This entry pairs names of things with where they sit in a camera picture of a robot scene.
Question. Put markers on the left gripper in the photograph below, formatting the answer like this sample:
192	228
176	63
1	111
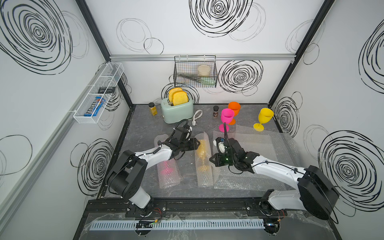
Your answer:
193	145

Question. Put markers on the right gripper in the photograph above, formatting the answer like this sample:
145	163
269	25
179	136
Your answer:
217	161

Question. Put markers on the yellow-orange glass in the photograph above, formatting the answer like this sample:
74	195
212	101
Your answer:
203	165

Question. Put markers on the pink glass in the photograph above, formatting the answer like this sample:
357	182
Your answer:
168	174
227	116

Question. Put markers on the orange wine glass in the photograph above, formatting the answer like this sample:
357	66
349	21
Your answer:
235	107

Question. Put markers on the yellow wine glass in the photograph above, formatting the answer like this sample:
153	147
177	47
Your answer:
264	117

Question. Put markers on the bubble wrap of orange glass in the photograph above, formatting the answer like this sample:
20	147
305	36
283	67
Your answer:
226	180

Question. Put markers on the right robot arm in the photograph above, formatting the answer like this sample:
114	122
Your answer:
311	190

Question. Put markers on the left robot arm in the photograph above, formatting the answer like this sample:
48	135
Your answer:
126	176

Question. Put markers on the mint green toaster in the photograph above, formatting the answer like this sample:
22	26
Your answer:
173	114

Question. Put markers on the yellow spice jar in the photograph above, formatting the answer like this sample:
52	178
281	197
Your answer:
153	109

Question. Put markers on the dark spice jar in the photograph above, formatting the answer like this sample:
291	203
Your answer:
215	111

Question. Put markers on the yellow sponge toast front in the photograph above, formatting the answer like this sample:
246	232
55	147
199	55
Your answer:
180	98

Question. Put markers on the yellow sponge toast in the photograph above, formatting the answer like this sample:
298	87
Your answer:
180	98
172	92

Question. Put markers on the yellow sponge toast back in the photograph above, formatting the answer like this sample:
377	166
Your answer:
172	92

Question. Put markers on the green item in basket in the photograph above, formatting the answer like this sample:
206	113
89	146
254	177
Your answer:
208	81

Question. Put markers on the beige cup in basket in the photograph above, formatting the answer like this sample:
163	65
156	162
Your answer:
204	71

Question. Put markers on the black small box on shelf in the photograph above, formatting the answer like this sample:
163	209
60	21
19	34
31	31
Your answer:
106	90

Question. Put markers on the blue candy packet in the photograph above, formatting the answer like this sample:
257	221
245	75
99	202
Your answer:
95	107

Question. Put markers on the white toaster cable plug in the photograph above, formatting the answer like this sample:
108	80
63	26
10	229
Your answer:
196	116

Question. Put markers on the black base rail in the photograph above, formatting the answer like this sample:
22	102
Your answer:
253	207

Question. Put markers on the black wire wall basket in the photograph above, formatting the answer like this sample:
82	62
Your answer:
186	69

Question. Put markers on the white wire wall shelf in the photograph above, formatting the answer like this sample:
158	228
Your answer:
108	75

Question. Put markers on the white slotted cable duct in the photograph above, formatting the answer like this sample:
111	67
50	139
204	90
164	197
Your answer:
213	224

